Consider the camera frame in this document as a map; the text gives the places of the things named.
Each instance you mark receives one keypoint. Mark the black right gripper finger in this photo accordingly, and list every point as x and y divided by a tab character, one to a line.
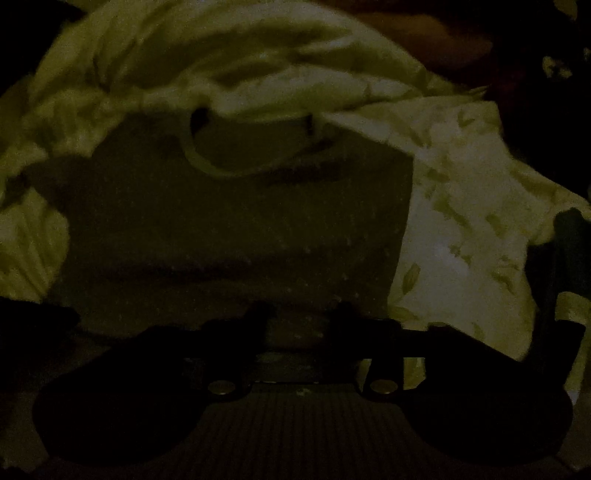
478	414

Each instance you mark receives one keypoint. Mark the light floral bed sheet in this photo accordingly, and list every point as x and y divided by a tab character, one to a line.
474	209

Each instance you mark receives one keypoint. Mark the dark small garment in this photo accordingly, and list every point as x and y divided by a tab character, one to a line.
271	270

